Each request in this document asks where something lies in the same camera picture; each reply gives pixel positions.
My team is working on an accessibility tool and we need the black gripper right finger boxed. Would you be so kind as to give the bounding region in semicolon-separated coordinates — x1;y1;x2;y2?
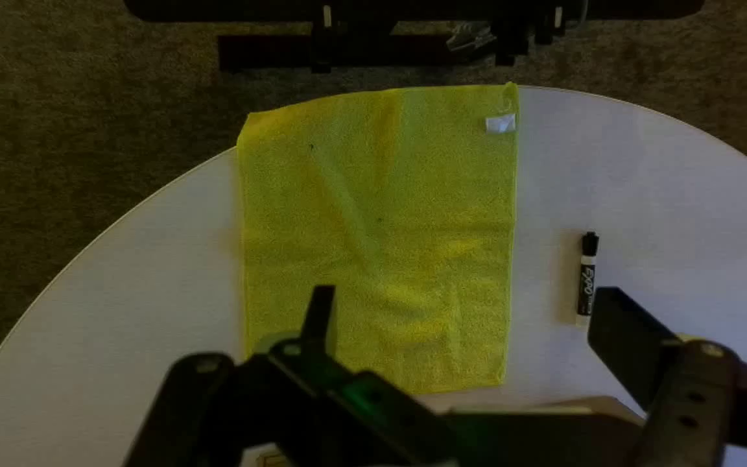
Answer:
586;289;747;467

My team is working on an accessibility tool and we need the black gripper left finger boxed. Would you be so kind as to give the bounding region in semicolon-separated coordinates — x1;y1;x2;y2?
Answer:
124;287;460;467

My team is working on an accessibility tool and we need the black dry-erase marker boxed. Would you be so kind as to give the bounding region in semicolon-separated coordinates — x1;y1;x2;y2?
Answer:
576;232;600;323

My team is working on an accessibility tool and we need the yellow microfiber towel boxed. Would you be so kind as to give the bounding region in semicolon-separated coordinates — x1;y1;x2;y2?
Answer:
233;84;520;394

